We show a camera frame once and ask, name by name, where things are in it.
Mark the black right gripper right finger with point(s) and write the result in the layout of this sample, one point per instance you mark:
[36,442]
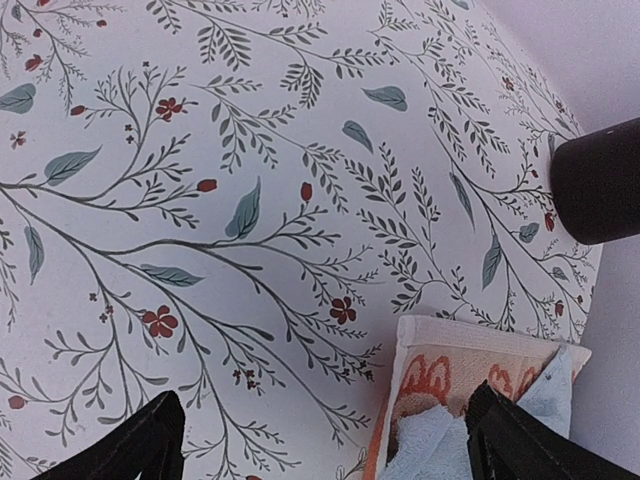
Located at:
[506,442]

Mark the orange patterned towel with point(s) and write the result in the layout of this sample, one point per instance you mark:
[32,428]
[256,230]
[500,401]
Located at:
[432,337]

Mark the light blue towel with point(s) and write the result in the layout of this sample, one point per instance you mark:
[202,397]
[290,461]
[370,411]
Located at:
[429,434]

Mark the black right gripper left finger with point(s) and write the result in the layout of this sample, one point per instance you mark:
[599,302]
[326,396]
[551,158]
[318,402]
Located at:
[148,445]

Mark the dark brown cylinder cup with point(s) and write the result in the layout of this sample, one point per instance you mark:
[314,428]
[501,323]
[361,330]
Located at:
[594,181]

